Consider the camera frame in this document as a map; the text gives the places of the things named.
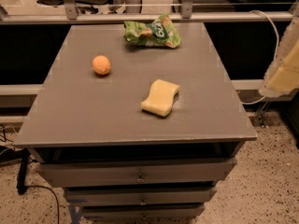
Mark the grey drawer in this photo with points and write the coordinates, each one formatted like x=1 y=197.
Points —
x=143 y=212
x=73 y=175
x=140 y=196

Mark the grey drawer cabinet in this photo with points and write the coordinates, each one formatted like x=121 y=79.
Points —
x=82 y=117

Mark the middle grey drawer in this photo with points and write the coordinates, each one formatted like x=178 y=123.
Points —
x=140 y=196

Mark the orange fruit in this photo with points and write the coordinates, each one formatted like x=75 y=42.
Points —
x=101 y=65

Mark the bottom grey drawer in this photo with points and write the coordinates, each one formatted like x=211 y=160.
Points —
x=143 y=212

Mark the top grey drawer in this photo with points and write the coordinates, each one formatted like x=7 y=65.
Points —
x=73 y=175

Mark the metal railing frame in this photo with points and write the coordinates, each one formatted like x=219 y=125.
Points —
x=70 y=12

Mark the yellow sponge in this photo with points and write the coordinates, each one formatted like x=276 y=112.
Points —
x=161 y=98

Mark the green snack bag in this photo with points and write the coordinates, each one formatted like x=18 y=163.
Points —
x=160 y=33

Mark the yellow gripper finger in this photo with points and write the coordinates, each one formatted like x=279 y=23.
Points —
x=282 y=75

